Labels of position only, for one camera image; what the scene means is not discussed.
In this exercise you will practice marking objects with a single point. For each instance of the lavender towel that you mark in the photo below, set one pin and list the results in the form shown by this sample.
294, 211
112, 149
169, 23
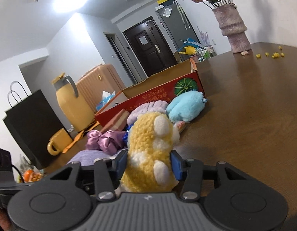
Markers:
88, 157

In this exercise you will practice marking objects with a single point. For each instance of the left hand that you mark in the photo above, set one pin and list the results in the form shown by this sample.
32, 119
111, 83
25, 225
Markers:
5, 222

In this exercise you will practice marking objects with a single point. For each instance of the yellow thermos jug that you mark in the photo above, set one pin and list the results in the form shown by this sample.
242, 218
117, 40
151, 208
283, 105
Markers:
72, 102

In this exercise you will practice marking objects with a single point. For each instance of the orange snack packet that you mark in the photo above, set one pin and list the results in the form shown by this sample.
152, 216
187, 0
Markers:
30, 176

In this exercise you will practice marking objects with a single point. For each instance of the yellow white plush paw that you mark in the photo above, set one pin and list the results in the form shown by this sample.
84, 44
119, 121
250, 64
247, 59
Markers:
150, 142

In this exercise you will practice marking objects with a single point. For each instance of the orange brown sponge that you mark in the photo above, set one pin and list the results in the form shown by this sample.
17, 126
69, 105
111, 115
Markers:
117, 123

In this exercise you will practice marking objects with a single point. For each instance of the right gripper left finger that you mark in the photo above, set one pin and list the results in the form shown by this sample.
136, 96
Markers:
107, 176

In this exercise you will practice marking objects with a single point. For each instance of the dark entrance door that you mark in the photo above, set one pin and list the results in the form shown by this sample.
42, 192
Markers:
150, 47

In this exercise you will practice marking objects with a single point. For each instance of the wire rack with clutter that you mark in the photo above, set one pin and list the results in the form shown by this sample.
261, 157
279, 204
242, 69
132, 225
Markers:
202, 49

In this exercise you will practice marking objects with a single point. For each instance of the purple satin bow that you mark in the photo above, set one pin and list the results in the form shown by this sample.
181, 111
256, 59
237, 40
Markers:
109, 142

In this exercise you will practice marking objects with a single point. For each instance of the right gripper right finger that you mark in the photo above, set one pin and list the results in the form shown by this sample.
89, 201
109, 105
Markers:
190, 172

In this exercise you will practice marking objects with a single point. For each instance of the black paper bag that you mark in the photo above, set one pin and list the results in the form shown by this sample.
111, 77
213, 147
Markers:
32, 122

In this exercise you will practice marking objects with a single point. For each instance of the lilac ruffled headband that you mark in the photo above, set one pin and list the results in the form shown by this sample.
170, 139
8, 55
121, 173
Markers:
157, 106

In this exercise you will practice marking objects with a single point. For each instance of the pink textured vase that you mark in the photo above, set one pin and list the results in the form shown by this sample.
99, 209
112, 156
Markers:
232, 26

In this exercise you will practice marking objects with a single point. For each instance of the grey refrigerator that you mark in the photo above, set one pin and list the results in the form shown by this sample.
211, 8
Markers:
175, 23

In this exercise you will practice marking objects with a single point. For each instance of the light blue plush toy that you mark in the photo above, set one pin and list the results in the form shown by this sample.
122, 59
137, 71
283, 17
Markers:
186, 106

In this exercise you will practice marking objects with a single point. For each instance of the peach suitcase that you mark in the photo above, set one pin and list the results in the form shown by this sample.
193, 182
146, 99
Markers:
101, 78

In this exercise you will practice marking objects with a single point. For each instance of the red cardboard box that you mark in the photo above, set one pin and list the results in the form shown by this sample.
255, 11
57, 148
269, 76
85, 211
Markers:
164, 86

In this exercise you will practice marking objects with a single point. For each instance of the yellow mug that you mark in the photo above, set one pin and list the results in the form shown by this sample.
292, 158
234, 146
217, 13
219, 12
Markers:
58, 142

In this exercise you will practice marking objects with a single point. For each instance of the blue pocket tissue pack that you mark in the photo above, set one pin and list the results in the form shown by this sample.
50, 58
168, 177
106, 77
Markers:
125, 137

